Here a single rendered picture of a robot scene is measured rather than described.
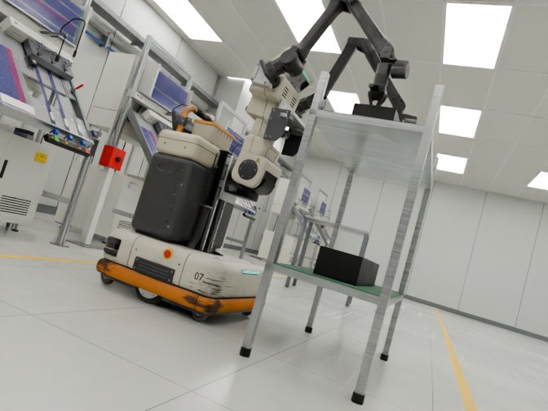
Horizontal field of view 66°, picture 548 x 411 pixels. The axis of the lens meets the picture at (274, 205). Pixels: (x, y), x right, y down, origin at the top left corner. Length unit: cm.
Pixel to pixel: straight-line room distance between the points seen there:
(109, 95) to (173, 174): 233
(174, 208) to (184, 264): 28
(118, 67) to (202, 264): 285
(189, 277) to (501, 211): 991
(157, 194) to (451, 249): 951
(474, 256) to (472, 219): 87
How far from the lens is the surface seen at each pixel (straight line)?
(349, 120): 160
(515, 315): 1117
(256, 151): 208
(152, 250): 202
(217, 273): 185
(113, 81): 436
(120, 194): 391
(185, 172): 205
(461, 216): 1117
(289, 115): 207
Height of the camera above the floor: 42
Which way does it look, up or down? 5 degrees up
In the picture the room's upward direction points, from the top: 16 degrees clockwise
